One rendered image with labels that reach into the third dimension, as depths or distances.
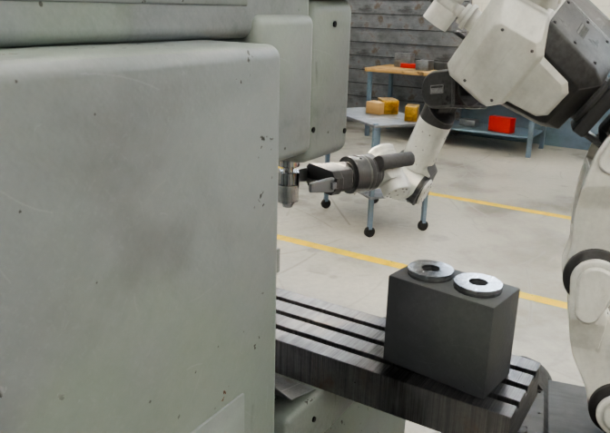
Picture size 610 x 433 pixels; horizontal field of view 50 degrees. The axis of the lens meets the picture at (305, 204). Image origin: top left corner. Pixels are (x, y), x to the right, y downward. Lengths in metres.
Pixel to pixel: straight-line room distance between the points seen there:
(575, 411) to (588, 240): 0.55
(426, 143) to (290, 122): 0.67
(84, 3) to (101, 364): 0.42
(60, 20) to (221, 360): 0.50
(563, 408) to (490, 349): 0.79
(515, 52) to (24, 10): 1.05
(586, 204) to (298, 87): 0.77
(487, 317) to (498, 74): 0.59
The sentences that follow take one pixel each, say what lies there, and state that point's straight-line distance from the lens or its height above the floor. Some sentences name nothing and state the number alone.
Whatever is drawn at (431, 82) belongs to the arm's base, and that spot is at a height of 1.43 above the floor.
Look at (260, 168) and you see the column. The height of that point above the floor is 1.39.
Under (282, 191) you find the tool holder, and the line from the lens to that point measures 1.43.
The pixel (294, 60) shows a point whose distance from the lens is 1.19.
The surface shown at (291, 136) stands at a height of 1.38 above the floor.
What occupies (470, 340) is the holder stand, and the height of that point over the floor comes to 1.04.
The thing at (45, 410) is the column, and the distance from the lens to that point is 0.76.
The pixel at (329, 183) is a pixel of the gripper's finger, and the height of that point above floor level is 1.24.
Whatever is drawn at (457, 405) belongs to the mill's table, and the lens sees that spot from 1.30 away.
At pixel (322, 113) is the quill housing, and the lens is 1.33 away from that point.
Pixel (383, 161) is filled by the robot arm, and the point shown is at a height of 1.28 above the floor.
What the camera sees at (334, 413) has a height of 0.76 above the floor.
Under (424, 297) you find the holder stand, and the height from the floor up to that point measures 1.09.
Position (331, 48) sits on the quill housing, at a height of 1.53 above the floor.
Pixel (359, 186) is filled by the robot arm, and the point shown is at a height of 1.22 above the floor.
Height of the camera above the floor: 1.61
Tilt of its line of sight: 17 degrees down
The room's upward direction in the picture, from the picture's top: 2 degrees clockwise
